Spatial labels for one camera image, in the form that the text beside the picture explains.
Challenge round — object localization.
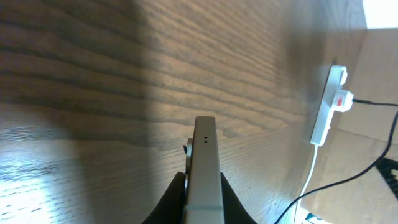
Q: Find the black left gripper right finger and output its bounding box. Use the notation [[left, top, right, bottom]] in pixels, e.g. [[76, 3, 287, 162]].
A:
[[220, 172, 256, 224]]

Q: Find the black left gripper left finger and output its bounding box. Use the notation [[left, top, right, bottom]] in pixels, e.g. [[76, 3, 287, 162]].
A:
[[142, 172, 185, 224]]

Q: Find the Galaxy smartphone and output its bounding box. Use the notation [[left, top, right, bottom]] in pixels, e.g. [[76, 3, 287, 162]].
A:
[[182, 116, 224, 224]]

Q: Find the black charging cable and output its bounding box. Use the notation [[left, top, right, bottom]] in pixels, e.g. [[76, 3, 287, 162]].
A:
[[273, 98, 398, 224]]

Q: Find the white usb charger adapter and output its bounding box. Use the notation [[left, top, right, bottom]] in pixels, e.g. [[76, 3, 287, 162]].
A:
[[331, 90, 354, 113]]

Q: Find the brown wooden side panel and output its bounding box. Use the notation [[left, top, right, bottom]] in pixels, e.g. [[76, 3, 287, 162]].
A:
[[302, 29, 397, 223]]

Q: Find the white power strip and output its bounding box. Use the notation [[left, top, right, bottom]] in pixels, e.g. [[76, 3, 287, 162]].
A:
[[310, 65, 348, 147]]

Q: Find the white power strip cord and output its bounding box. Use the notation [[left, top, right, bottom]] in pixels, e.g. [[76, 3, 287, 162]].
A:
[[292, 144, 320, 224]]

